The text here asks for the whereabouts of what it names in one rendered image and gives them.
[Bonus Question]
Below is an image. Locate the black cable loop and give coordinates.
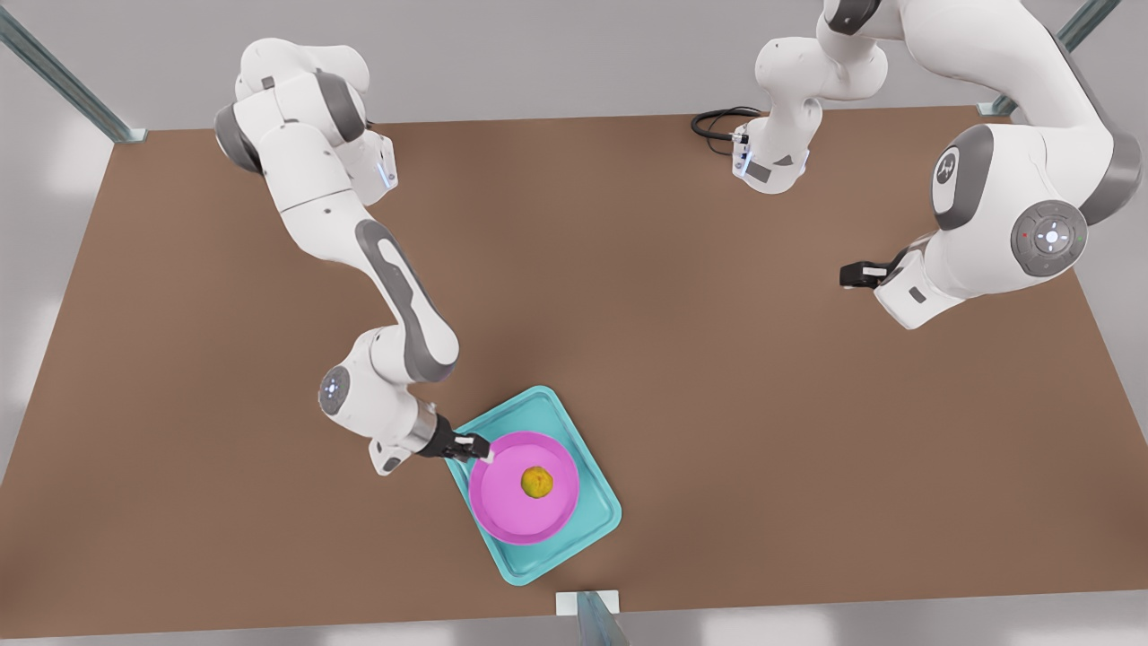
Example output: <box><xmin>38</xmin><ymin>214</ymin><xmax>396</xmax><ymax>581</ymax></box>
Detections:
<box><xmin>691</xmin><ymin>107</ymin><xmax>763</xmax><ymax>155</ymax></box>

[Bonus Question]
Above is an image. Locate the teal rectangular tray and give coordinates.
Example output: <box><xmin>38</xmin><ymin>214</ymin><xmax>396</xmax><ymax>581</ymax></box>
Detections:
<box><xmin>446</xmin><ymin>386</ymin><xmax>623</xmax><ymax>587</ymax></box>

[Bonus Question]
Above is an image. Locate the silver frame post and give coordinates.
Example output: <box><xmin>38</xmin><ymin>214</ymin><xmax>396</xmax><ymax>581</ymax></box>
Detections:
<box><xmin>0</xmin><ymin>7</ymin><xmax>147</xmax><ymax>144</ymax></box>
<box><xmin>978</xmin><ymin>0</ymin><xmax>1122</xmax><ymax>118</ymax></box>
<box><xmin>556</xmin><ymin>590</ymin><xmax>631</xmax><ymax>646</ymax></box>

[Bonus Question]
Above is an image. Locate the pink round plate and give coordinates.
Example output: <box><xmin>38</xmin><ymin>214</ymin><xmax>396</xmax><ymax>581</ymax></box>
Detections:
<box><xmin>469</xmin><ymin>432</ymin><xmax>580</xmax><ymax>546</ymax></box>

